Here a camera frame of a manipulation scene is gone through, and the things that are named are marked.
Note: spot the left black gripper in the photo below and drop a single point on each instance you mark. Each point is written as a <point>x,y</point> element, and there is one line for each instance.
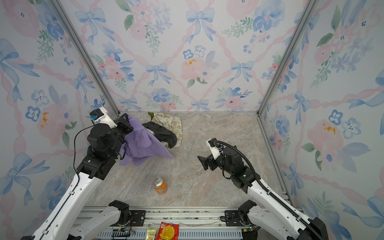
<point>125,126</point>

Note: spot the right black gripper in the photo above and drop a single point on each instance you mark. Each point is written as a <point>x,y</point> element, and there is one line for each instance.
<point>205,162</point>

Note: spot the purple cloth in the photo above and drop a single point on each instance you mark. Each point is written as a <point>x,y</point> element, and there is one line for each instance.
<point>141,145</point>

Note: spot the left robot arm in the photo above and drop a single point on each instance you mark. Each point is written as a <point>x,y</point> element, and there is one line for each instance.
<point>106,138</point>

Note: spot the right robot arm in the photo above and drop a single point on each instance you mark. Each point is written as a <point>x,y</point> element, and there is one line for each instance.
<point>266,210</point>

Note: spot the dark grey cloth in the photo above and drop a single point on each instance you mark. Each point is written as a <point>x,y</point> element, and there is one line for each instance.
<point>162,134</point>

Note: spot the cream patterned cloth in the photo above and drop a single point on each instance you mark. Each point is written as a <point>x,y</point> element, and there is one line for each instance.
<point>171,123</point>

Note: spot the orange soda can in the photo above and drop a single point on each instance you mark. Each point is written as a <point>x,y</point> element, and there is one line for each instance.
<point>160,185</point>

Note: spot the red snack packet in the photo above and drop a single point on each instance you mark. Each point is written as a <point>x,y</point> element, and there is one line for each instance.
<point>168,231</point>

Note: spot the yellow green snack packet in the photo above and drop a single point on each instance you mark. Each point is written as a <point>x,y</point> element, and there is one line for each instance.
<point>151,234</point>

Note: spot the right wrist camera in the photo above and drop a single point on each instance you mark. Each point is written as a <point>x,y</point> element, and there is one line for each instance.
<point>214,150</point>

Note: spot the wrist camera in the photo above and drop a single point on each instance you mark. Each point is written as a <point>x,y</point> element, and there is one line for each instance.
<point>214,150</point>
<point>100,116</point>

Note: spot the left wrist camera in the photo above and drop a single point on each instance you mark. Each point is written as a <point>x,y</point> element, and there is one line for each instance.
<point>100,116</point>

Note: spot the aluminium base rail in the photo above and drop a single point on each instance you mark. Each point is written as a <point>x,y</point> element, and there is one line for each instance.
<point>201,223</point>

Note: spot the left aluminium corner post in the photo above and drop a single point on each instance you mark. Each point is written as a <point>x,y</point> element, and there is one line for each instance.
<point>85,57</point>

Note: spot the aluminium corner post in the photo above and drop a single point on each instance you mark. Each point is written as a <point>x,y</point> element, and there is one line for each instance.
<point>291,47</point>
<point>85,57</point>

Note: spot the right aluminium corner post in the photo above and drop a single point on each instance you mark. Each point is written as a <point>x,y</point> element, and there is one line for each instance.
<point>291,47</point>

